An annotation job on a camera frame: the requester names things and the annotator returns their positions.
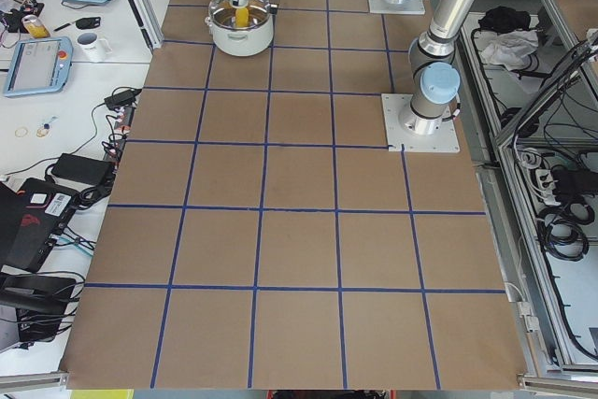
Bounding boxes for black cloth bundle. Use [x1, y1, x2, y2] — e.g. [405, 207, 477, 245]
[478, 6, 531, 34]

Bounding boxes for black laptop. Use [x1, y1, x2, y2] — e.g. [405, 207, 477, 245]
[1, 178, 78, 273]

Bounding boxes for blue teach pendant near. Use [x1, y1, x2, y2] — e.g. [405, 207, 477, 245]
[3, 36, 73, 97]

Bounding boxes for black power brick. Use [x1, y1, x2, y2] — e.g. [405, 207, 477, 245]
[51, 153, 115, 186]

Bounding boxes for black power adapter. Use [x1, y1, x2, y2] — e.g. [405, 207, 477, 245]
[104, 88, 142, 110]

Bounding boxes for glass pot lid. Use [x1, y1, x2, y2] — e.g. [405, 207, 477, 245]
[208, 0, 270, 31]

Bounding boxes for pale green steel pot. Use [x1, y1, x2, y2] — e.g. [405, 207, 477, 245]
[205, 13, 274, 57]

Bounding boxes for white mug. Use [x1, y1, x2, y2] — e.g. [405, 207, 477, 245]
[77, 32, 112, 63]

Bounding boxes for white cloth bundle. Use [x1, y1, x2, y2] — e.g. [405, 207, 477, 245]
[480, 31, 539, 70]

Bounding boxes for coiled black cables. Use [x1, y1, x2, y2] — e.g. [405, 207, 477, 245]
[536, 202, 591, 263]

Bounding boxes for yellow corn cob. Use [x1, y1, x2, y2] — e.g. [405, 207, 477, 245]
[235, 7, 250, 29]

